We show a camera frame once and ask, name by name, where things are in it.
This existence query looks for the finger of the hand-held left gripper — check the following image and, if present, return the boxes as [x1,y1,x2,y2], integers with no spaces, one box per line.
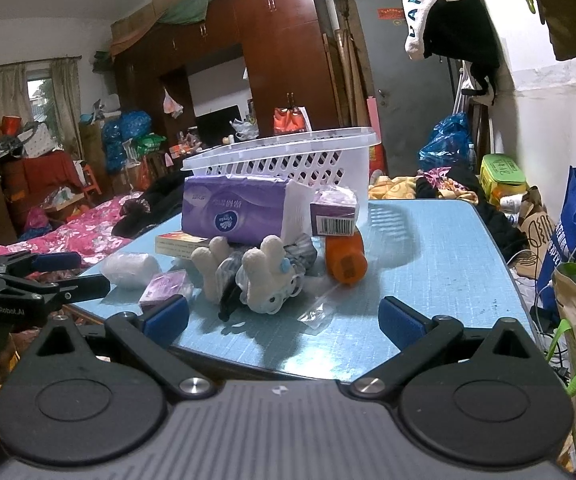
[15,274,111,306]
[0,251,83,276]

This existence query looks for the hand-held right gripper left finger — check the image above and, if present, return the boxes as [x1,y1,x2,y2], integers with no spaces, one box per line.
[20,294,216,403]

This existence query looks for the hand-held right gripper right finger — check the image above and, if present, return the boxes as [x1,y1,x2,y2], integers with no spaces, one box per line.
[350,296,551,402]

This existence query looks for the small purple packet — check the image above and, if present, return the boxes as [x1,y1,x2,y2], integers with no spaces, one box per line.
[138,269,193,311]

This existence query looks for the white roll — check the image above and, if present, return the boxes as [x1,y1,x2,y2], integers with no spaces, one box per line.
[100,252,161,290]

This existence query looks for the dark cloth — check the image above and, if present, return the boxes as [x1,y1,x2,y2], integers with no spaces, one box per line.
[217,255,249,322]

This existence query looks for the white orange medicine box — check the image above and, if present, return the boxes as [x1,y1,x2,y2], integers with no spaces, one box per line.
[155,232,219,261]

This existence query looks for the orange bottle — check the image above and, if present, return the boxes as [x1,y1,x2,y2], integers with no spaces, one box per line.
[324,232,369,285]

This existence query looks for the clear plastic bag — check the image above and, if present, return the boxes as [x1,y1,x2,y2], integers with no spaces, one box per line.
[298,290,341,333]

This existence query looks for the white plush toy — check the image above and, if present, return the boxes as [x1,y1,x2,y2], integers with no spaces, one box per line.
[190,235,301,316]

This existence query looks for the grey scrunchie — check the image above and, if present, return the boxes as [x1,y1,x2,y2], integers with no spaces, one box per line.
[288,237,319,276]

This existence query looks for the small purple box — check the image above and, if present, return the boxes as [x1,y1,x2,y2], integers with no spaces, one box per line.
[310,187,359,237]

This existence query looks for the purple tissue pack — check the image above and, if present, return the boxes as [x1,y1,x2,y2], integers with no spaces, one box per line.
[182,174,316,246]

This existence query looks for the white plastic basket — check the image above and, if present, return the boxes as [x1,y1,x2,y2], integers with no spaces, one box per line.
[180,126,383,201]

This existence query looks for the pink floral blanket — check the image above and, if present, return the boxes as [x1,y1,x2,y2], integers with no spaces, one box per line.
[0,192,144,268]

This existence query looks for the red stool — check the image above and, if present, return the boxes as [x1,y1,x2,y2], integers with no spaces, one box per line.
[75,160,103,196]

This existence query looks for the red cloth covered chair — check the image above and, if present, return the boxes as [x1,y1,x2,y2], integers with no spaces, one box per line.
[0,152,84,201]

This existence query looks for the black clothing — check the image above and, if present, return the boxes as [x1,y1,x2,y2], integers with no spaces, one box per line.
[113,170,189,238]

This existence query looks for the yellow printed cloth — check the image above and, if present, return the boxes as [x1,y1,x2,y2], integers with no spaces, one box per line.
[368,172,478,206]

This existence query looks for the green package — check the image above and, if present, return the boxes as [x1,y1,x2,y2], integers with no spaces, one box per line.
[133,132,167,156]

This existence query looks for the blue plastic bags pile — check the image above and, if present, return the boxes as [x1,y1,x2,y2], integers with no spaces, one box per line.
[100,110,153,173]

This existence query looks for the printed brown paper bag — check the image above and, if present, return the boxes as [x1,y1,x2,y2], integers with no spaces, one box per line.
[515,187,556,266]

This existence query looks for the window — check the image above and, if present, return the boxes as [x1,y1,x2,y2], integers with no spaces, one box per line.
[27,72,59,126]

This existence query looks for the green yellow box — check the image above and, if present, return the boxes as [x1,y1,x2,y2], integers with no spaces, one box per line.
[478,154,527,206]

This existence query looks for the blue plastic bag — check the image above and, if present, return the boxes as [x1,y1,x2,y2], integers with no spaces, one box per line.
[419,112,473,173]

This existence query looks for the blue shopping bag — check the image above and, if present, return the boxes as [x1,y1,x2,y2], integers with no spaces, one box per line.
[538,164,576,311]

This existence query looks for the hanging pink white plastic bag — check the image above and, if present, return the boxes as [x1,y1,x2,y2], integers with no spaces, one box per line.
[162,87,183,118]

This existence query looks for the black television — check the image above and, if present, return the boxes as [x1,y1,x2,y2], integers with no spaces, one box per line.
[195,105,243,146]

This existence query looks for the pink roll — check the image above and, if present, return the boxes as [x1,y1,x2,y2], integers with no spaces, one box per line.
[365,95,383,136]

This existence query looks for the red orange bag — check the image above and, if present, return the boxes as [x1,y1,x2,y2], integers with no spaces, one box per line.
[273,105,313,136]

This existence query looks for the grey door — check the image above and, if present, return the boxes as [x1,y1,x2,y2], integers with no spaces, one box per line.
[340,0,461,178]

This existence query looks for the wooden sticks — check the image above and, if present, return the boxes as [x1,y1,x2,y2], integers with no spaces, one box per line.
[333,0,369,128]

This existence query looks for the brown wooden wardrobe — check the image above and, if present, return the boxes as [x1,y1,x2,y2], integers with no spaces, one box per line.
[110,0,341,136]

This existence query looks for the green cloth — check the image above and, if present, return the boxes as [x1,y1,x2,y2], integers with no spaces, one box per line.
[158,0,213,26]

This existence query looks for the white black hanging garment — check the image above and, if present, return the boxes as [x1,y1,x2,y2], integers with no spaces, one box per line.
[400,0,501,106]

